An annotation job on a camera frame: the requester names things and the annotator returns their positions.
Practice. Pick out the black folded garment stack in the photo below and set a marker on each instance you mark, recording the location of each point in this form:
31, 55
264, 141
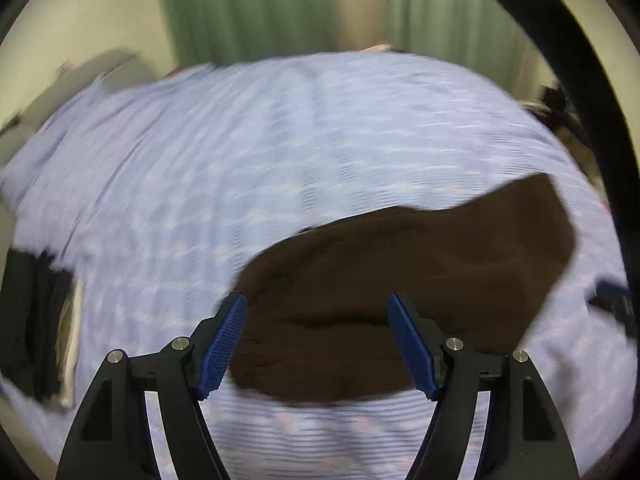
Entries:
35, 320

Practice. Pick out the dark brown pants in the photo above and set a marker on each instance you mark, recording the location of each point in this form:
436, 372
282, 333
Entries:
405, 290

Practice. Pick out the light blue checked bed sheet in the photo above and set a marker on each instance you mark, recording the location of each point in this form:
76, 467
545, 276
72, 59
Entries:
250, 160

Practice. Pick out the grey headboard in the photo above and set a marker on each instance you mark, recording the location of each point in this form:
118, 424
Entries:
75, 85

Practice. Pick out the dark clutter beside bed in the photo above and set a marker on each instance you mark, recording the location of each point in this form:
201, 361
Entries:
562, 110

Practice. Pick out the green curtain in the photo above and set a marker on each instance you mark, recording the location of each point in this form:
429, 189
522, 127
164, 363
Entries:
300, 7

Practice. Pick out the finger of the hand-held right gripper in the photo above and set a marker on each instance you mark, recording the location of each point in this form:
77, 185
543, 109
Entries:
612, 302

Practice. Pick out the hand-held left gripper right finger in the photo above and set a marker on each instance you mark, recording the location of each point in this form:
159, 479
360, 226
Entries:
412, 345

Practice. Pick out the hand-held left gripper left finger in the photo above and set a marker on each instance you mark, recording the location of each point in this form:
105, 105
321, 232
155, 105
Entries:
222, 345

